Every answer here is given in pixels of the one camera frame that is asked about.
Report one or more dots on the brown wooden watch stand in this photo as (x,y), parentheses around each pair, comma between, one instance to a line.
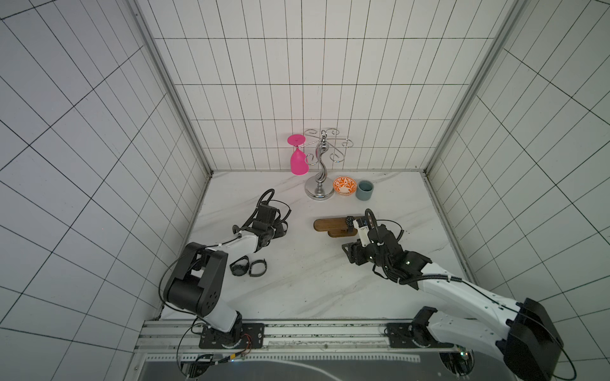
(335,227)

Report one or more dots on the pink plastic wine glass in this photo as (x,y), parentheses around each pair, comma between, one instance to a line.
(298,162)

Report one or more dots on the black wrist watch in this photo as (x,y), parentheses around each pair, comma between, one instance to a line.
(258,268)
(240,267)

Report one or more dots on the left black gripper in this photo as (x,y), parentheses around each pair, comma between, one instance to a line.
(279,232)

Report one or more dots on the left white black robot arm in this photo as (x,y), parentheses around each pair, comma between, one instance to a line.
(195,284)

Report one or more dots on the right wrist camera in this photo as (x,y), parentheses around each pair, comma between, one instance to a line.
(361,225)

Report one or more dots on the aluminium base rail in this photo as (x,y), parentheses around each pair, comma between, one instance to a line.
(262,337)

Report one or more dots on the grey-green ceramic cup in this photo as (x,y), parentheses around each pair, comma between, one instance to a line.
(364,190)

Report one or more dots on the orange patterned small bowl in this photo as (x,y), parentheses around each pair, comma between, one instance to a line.
(344,185)

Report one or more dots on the silver metal glass rack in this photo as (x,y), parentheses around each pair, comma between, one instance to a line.
(330,143)

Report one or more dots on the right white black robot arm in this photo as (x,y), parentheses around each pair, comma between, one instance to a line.
(521,334)

